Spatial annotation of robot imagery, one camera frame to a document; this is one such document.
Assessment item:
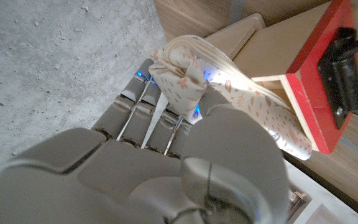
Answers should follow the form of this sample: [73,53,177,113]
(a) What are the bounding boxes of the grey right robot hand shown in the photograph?
[0,58,291,224]

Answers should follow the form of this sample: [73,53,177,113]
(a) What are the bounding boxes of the floral fabric pen bag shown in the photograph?
[116,34,313,161]

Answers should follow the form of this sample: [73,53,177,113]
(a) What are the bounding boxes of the red drawer with black handle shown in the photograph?
[232,0,358,156]

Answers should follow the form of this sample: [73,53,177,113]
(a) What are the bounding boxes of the printed bookshelf backdrop cloth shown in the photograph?
[285,159,358,224]

